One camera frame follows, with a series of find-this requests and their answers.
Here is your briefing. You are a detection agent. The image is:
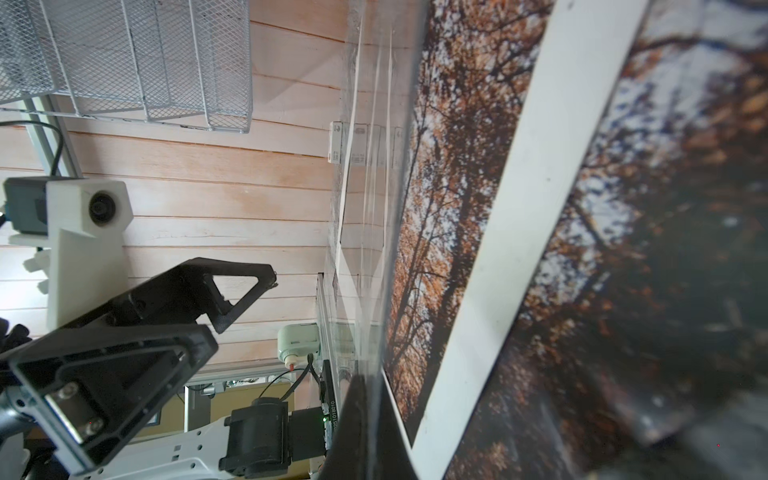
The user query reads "autumn forest photo print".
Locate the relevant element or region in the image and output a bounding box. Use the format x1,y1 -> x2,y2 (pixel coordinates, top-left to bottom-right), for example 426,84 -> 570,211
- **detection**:
383,0 -> 768,480

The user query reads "clear acrylic glass sheet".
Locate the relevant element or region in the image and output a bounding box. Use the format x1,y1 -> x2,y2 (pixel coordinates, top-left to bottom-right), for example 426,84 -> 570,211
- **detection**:
316,1 -> 428,406

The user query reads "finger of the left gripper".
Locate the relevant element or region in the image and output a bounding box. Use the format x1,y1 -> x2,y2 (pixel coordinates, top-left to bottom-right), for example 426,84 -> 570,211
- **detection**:
65,257 -> 277,333

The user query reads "white wire mesh shelf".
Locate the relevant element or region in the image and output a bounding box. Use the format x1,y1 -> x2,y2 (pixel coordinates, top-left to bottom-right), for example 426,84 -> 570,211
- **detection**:
1,0 -> 253,134

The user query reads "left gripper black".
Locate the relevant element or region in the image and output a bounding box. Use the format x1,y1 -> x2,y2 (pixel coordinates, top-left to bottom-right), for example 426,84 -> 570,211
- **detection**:
1,319 -> 218,479

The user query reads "white photo mat board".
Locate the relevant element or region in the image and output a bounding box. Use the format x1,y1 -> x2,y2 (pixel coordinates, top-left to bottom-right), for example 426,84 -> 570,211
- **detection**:
382,1 -> 647,479

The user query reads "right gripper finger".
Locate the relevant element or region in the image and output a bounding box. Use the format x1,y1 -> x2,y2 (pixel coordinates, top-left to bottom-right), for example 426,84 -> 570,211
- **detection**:
319,375 -> 417,479

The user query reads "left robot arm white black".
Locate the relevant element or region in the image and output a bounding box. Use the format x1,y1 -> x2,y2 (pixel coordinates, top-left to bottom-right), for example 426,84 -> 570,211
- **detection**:
1,258 -> 325,479

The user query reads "small white box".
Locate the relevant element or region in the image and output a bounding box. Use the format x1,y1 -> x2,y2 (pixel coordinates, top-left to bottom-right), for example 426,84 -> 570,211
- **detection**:
327,121 -> 386,166

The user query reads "pale green emergency button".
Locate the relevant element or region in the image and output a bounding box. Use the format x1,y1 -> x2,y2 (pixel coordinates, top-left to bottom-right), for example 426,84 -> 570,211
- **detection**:
277,323 -> 321,371

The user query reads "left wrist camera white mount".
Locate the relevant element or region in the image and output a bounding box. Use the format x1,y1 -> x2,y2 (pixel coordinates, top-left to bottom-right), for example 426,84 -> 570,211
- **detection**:
2,176 -> 133,330

